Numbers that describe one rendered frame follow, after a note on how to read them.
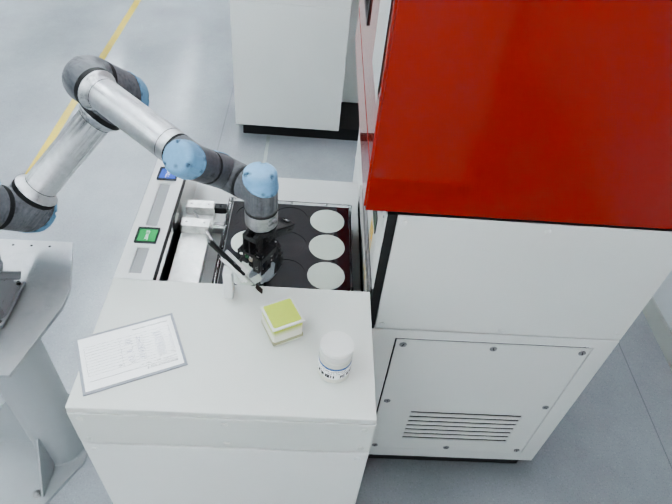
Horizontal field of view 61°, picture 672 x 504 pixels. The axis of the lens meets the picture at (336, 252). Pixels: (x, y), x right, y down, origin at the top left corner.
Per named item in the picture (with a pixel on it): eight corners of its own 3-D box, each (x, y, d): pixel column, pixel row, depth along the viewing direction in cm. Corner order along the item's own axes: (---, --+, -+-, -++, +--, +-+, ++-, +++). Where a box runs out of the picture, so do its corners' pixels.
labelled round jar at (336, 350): (349, 356, 125) (354, 331, 118) (350, 384, 120) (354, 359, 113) (317, 355, 125) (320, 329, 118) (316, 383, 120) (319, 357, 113)
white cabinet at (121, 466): (337, 328, 251) (357, 183, 193) (338, 568, 183) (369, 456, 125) (192, 320, 247) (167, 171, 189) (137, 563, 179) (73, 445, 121)
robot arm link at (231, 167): (195, 140, 123) (234, 159, 119) (223, 151, 133) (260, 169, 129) (181, 173, 124) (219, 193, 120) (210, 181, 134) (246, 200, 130)
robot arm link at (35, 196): (-30, 205, 147) (96, 46, 134) (21, 212, 161) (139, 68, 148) (-9, 239, 144) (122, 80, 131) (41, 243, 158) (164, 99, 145)
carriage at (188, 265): (216, 213, 171) (216, 206, 169) (195, 307, 146) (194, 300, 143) (189, 211, 171) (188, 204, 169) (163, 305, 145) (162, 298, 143)
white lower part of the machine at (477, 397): (485, 301, 269) (543, 161, 211) (525, 471, 211) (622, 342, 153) (337, 293, 265) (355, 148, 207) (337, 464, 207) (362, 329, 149)
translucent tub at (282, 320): (290, 314, 132) (291, 295, 127) (303, 338, 128) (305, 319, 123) (260, 324, 129) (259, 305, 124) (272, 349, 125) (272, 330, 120)
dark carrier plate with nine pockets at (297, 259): (348, 209, 171) (348, 207, 171) (350, 296, 147) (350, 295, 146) (233, 202, 169) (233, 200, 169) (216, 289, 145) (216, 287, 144)
